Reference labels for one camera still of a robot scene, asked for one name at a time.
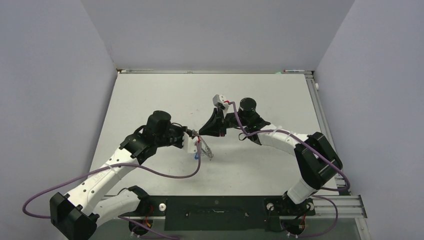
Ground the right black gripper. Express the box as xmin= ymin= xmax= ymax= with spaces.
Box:
xmin=199 ymin=106 xmax=249 ymax=137

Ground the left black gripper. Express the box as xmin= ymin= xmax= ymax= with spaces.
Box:
xmin=155 ymin=123 xmax=192 ymax=149

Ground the round metal keyring disc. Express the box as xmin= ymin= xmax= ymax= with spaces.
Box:
xmin=192 ymin=130 xmax=214 ymax=161

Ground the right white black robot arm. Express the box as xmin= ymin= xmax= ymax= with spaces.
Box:
xmin=199 ymin=94 xmax=343 ymax=214

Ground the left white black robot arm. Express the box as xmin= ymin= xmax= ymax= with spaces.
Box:
xmin=49 ymin=110 xmax=202 ymax=240

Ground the red white marker pen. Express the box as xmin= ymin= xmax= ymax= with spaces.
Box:
xmin=283 ymin=69 xmax=306 ymax=74

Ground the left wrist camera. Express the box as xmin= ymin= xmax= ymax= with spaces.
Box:
xmin=182 ymin=132 xmax=200 ymax=154

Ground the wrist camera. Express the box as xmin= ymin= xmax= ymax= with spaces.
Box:
xmin=212 ymin=94 xmax=230 ymax=111
xmin=182 ymin=132 xmax=200 ymax=154

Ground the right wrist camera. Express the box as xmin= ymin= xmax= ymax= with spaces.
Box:
xmin=212 ymin=94 xmax=230 ymax=111

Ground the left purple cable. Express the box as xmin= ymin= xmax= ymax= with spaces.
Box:
xmin=22 ymin=139 xmax=202 ymax=240

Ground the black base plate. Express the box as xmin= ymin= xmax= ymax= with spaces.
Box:
xmin=124 ymin=195 xmax=316 ymax=232

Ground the aluminium back rail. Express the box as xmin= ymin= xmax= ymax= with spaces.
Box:
xmin=117 ymin=69 xmax=314 ymax=75

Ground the aluminium front rail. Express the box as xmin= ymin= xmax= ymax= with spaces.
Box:
xmin=68 ymin=195 xmax=368 ymax=220

